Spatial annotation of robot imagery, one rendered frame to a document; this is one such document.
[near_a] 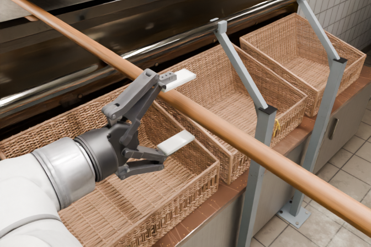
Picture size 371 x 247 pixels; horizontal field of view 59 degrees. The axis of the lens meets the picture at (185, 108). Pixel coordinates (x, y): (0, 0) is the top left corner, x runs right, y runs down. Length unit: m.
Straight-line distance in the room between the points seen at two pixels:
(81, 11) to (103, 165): 0.76
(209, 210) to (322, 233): 0.91
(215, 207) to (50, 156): 0.83
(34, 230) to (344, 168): 2.13
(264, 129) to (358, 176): 1.37
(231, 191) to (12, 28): 0.90
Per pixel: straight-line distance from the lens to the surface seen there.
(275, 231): 1.91
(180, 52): 1.50
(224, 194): 1.25
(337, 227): 2.03
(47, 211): 0.43
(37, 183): 0.45
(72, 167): 0.46
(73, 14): 1.15
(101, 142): 0.48
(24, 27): 1.10
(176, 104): 0.59
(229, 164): 1.20
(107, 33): 1.26
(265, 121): 1.03
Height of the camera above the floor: 1.53
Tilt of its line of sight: 35 degrees down
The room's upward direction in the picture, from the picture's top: straight up
